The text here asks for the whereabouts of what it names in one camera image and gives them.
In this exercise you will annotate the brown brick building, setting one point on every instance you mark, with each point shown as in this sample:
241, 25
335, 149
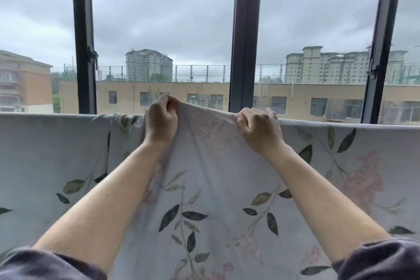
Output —
36, 89

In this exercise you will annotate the person's left hand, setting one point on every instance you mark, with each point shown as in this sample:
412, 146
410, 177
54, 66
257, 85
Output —
162, 119

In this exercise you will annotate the grey tall apartment block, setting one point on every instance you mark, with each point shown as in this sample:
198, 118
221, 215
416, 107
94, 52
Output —
147, 65

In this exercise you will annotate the person's left forearm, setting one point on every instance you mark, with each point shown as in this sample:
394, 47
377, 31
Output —
105, 204

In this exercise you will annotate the long beige building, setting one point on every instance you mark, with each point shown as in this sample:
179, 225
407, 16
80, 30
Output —
295, 102

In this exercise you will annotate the person's right forearm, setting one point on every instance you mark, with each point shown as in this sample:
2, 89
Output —
328, 204

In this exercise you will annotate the white tall apartment buildings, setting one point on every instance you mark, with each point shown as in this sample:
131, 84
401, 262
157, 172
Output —
328, 68

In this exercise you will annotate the black metal window frame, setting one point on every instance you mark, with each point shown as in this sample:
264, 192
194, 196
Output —
246, 27

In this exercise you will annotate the person's dark right sleeve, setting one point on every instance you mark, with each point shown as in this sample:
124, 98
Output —
380, 260

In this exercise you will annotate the person's right hand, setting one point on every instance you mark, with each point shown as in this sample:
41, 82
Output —
262, 132

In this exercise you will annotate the floral light blue bedsheet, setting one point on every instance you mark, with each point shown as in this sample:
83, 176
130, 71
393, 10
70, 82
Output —
213, 174

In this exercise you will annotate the person's dark left sleeve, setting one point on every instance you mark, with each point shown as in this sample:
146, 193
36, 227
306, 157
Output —
49, 265

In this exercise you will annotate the person's dark sleeve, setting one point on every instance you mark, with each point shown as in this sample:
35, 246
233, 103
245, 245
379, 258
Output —
49, 265
380, 260

